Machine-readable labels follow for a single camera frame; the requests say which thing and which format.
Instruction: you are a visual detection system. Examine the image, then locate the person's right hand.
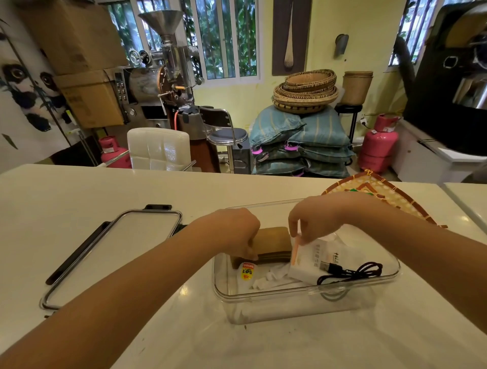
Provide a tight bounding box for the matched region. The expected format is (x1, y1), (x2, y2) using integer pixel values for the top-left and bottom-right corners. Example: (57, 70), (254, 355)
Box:
(288, 194), (366, 245)

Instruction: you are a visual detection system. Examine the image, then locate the person's left hand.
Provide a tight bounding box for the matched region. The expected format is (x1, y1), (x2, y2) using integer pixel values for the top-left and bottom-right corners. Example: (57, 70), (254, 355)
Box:
(188, 208), (262, 262)

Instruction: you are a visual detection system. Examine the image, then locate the stack of brown cardboard cards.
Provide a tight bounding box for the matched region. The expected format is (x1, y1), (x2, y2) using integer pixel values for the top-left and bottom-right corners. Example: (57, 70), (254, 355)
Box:
(230, 227), (294, 267)

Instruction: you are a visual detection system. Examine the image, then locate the white boxed power bank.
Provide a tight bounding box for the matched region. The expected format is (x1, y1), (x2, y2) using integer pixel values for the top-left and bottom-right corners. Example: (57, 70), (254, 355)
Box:
(289, 234), (366, 286)

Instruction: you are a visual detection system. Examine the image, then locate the black usb cable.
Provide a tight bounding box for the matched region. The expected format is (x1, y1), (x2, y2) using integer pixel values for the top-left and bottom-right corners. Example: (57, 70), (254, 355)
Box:
(316, 261), (383, 286)

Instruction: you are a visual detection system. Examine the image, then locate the clear plastic storage box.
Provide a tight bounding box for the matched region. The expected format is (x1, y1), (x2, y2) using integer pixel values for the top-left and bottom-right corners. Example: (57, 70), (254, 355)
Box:
(212, 198), (401, 326)

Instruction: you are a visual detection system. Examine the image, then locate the clear lid with black latches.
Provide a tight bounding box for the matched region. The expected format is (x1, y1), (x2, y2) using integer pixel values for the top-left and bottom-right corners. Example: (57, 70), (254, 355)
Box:
(40, 204), (187, 311)

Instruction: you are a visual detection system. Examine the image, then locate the person's right forearm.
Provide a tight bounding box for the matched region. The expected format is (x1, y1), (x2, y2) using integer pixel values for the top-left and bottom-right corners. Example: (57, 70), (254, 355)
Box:
(350, 207), (487, 335)

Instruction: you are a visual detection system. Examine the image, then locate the person's left forearm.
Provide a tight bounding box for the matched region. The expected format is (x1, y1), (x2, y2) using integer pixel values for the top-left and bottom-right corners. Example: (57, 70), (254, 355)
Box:
(0, 224), (206, 369)

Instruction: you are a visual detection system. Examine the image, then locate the small brown cardboard box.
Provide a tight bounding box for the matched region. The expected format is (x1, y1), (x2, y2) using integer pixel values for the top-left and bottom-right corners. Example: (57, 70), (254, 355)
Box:
(53, 68), (126, 129)

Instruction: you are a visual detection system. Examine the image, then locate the large brown cardboard box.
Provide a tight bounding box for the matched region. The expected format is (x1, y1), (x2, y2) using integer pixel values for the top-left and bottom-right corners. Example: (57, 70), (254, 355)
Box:
(17, 0), (130, 76)

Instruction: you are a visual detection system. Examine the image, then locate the fan-shaped woven bamboo tray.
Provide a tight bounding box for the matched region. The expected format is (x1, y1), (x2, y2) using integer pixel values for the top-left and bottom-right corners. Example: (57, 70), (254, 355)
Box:
(321, 170), (448, 229)

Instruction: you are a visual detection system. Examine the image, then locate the brown wooden stand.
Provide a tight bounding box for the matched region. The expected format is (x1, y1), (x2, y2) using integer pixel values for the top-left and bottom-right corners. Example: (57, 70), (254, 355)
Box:
(189, 137), (221, 174)

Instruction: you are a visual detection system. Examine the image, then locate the stack of teal striped sacks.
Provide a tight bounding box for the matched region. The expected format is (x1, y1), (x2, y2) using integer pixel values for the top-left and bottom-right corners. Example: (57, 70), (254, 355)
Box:
(249, 105), (357, 178)

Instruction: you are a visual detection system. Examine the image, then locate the pink gas cylinder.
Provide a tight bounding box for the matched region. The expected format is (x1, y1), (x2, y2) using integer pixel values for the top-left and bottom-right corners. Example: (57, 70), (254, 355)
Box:
(98, 135), (133, 169)
(357, 113), (401, 174)

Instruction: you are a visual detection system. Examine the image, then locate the chrome bar stool black seat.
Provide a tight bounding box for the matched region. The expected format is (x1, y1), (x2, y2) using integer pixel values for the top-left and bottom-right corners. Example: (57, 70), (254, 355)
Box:
(199, 106), (249, 174)

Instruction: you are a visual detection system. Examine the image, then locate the white padded chair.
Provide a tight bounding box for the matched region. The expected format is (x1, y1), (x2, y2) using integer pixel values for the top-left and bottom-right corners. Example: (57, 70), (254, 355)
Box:
(126, 127), (192, 172)

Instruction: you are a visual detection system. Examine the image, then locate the white low cabinet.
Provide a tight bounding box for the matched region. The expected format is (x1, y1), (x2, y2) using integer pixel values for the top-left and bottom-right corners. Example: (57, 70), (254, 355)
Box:
(392, 120), (487, 185)

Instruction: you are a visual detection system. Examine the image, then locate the black round stool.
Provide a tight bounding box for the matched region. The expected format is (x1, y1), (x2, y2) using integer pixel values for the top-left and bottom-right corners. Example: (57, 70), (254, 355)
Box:
(334, 103), (363, 145)

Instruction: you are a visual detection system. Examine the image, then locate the steel chaff collector drum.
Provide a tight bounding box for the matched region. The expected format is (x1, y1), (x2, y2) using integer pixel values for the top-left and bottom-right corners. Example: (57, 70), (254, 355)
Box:
(175, 105), (208, 140)

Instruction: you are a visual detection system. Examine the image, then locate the stack of shallow woven baskets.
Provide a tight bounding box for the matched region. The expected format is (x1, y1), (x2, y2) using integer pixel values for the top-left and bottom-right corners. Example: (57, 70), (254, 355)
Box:
(272, 69), (339, 115)

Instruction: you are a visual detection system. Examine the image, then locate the tall woven basket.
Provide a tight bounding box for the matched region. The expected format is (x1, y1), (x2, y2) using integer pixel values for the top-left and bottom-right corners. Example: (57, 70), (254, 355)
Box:
(339, 71), (374, 106)

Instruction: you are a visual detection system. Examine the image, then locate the large black coffee roaster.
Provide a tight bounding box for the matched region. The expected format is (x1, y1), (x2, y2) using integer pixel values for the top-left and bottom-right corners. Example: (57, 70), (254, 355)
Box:
(394, 2), (487, 157)

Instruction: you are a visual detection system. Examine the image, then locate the small steel coffee roaster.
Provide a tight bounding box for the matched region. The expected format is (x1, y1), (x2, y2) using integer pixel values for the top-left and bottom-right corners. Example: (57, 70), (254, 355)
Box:
(110, 10), (206, 130)

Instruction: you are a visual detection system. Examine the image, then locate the white framed barred window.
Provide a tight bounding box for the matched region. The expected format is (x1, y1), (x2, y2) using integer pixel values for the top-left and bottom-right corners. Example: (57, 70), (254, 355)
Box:
(97, 0), (263, 87)

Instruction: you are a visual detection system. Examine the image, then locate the dark barred side window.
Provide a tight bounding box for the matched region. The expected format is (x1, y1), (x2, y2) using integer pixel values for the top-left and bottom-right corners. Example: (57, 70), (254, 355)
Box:
(388, 0), (446, 73)

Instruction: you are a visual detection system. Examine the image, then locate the grey wall lamp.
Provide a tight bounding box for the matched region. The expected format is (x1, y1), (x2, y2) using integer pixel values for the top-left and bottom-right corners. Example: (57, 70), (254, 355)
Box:
(334, 33), (350, 58)

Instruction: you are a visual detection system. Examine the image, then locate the brown spoon wall picture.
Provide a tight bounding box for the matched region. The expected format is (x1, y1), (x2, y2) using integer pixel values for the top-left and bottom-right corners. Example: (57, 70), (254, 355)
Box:
(272, 0), (312, 77)

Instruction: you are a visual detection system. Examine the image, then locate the panda bamboo wall painting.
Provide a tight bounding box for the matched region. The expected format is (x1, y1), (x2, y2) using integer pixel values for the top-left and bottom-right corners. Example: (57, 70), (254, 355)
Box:
(0, 19), (83, 174)

